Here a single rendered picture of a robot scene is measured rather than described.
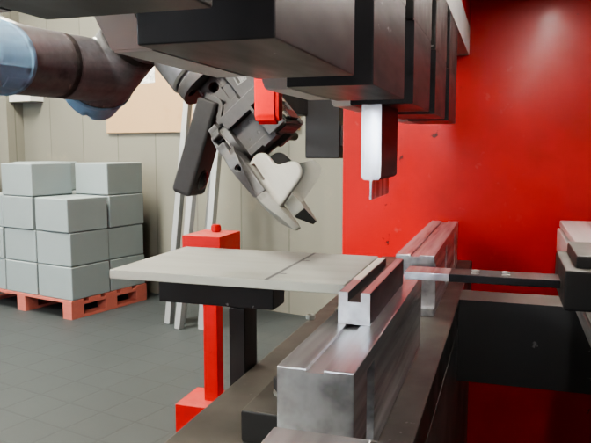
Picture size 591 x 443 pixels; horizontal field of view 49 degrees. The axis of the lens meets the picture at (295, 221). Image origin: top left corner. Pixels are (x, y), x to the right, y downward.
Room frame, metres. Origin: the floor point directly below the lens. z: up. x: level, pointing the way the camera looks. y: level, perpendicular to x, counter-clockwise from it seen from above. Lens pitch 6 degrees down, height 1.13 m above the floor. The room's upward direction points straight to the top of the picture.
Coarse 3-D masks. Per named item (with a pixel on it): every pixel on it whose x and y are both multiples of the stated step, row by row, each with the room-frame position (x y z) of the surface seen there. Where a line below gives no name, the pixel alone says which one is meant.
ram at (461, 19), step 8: (448, 0) 0.98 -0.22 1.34; (456, 0) 1.13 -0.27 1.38; (464, 0) 1.31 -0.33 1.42; (448, 8) 1.01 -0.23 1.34; (456, 8) 1.13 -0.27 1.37; (464, 8) 1.32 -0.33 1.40; (456, 16) 1.14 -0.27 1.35; (464, 16) 1.33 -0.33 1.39; (456, 24) 1.14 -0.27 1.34; (464, 24) 1.33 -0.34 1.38; (464, 32) 1.34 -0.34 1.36; (464, 40) 1.35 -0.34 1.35; (464, 48) 1.41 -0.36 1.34
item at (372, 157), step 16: (368, 112) 0.66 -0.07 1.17; (384, 112) 0.67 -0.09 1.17; (368, 128) 0.66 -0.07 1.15; (384, 128) 0.67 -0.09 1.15; (368, 144) 0.66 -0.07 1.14; (384, 144) 0.67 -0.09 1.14; (368, 160) 0.66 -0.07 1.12; (384, 160) 0.67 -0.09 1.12; (368, 176) 0.66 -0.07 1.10; (384, 176) 0.68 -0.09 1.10; (384, 192) 0.73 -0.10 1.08
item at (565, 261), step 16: (560, 256) 0.66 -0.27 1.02; (576, 256) 0.59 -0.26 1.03; (416, 272) 0.66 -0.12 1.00; (432, 272) 0.66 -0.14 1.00; (448, 272) 0.66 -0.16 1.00; (464, 272) 0.66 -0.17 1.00; (480, 272) 0.66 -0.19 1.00; (496, 272) 0.66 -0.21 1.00; (512, 272) 0.66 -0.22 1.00; (528, 272) 0.66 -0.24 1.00; (560, 272) 0.62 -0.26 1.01; (576, 272) 0.58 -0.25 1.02; (560, 288) 0.61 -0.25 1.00; (576, 288) 0.58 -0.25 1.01; (576, 304) 0.58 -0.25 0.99
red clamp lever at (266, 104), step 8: (256, 80) 0.57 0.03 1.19; (256, 88) 0.57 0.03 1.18; (264, 88) 0.57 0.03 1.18; (256, 96) 0.58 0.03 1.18; (264, 96) 0.57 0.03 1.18; (272, 96) 0.57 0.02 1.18; (280, 96) 0.57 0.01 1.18; (256, 104) 0.58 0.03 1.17; (264, 104) 0.57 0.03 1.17; (272, 104) 0.57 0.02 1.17; (280, 104) 0.57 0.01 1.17; (256, 112) 0.58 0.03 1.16; (264, 112) 0.57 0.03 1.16; (272, 112) 0.57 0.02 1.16; (280, 112) 0.57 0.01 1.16; (264, 120) 0.57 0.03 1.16; (272, 120) 0.57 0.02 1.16; (280, 120) 0.58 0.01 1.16
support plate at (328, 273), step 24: (144, 264) 0.74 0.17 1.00; (168, 264) 0.74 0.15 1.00; (192, 264) 0.74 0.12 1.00; (216, 264) 0.74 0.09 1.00; (240, 264) 0.74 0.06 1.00; (264, 264) 0.74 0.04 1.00; (288, 264) 0.74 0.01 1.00; (312, 264) 0.74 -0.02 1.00; (336, 264) 0.74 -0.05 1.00; (360, 264) 0.74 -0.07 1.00; (264, 288) 0.65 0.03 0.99; (288, 288) 0.64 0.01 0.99; (312, 288) 0.63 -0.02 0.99; (336, 288) 0.63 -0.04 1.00
